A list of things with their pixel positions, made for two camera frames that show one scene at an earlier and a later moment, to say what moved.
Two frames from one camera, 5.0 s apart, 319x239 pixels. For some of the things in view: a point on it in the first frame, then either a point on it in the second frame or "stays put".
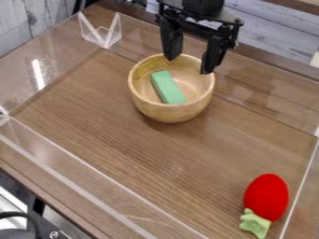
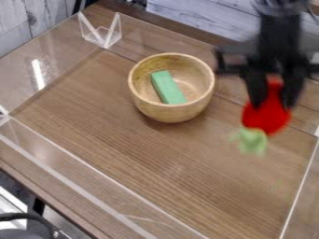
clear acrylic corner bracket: x=101 y=36 stays put
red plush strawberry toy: x=265 y=200 → x=261 y=119
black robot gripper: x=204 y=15 → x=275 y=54
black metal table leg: x=37 y=205 stays put
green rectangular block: x=168 y=87 stays put
